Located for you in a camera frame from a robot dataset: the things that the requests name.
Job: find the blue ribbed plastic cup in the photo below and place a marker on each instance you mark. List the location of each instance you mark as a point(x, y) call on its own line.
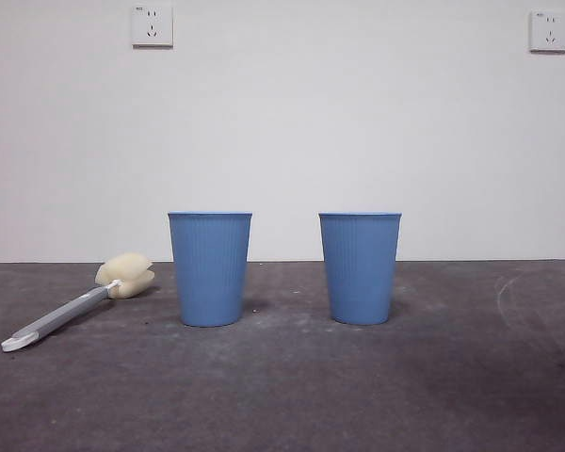
point(210, 268)
point(360, 268)

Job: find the white wall socket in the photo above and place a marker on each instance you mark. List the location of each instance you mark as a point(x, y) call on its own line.
point(549, 32)
point(151, 26)

